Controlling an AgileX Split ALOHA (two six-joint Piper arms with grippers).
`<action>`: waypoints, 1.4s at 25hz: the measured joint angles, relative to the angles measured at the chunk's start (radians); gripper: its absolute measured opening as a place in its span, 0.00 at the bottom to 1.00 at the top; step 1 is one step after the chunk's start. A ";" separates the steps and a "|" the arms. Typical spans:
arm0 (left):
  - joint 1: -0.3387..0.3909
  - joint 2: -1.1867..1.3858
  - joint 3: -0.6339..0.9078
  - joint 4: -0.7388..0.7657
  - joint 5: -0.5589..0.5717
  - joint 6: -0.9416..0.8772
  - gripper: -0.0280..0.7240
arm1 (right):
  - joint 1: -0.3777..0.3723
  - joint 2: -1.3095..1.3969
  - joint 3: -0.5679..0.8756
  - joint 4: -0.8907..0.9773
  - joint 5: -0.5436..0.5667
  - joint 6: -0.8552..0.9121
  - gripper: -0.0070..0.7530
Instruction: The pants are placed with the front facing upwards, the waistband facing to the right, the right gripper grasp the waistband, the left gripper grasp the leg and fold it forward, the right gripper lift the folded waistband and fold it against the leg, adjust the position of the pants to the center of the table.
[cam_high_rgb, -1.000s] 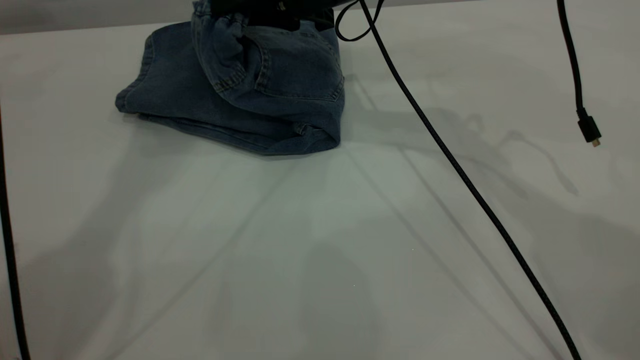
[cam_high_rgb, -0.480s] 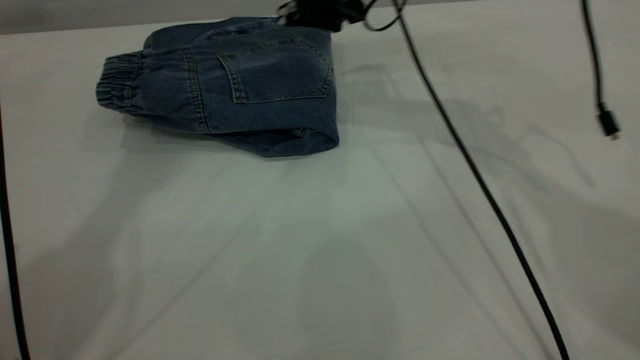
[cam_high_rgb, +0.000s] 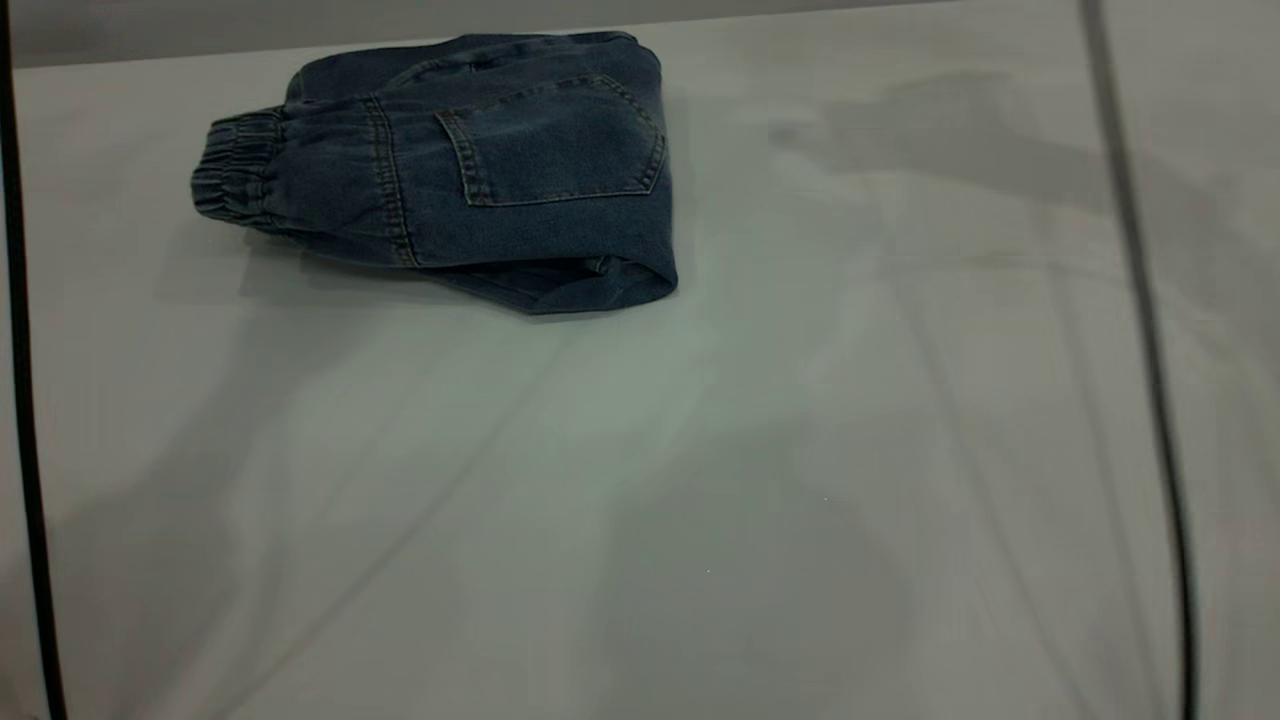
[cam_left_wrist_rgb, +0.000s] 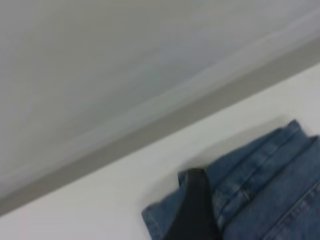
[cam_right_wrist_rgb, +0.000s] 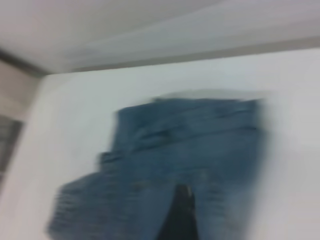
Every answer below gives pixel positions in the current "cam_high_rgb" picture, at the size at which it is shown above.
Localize blue denim pants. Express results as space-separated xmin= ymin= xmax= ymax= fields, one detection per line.
xmin=190 ymin=30 xmax=681 ymax=317

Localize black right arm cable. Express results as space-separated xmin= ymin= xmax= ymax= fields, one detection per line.
xmin=1078 ymin=0 xmax=1203 ymax=720

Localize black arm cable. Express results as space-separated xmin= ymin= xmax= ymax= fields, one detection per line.
xmin=1078 ymin=0 xmax=1203 ymax=720
xmin=0 ymin=0 xmax=69 ymax=720

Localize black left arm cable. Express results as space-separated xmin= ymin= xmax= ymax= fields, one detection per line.
xmin=0 ymin=0 xmax=69 ymax=720

